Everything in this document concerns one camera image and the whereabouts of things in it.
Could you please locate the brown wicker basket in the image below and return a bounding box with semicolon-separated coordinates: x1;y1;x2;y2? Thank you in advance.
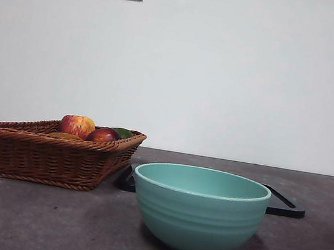
0;110;148;199

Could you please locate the black rectangular tray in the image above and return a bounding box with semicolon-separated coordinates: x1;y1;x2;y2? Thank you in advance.
114;161;309;220

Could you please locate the brown kiwifruit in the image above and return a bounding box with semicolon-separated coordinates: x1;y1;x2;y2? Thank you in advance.
46;130;84;142

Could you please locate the dark red apple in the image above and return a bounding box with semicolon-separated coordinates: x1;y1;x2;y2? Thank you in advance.
85;124;123;146

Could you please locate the red yellow apple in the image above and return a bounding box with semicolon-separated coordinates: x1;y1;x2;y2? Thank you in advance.
57;112;98;142

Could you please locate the teal ceramic bowl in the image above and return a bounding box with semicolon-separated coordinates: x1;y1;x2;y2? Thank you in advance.
123;157;275;250

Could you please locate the green fruit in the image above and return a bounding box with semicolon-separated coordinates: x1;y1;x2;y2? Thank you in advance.
110;126;136;141

